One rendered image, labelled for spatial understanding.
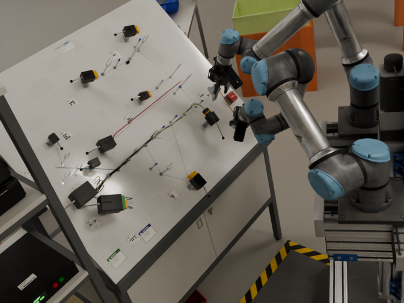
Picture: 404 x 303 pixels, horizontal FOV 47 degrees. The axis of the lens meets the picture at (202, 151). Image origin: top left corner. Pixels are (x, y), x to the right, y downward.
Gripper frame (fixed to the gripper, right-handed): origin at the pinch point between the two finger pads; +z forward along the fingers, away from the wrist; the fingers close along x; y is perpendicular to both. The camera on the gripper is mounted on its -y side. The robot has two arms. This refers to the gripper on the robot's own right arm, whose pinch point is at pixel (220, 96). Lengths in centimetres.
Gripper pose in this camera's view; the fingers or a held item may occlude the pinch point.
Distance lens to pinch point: 225.7
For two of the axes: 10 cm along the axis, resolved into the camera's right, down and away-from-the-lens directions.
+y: -7.2, -5.9, 3.7
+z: -1.4, 6.5, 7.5
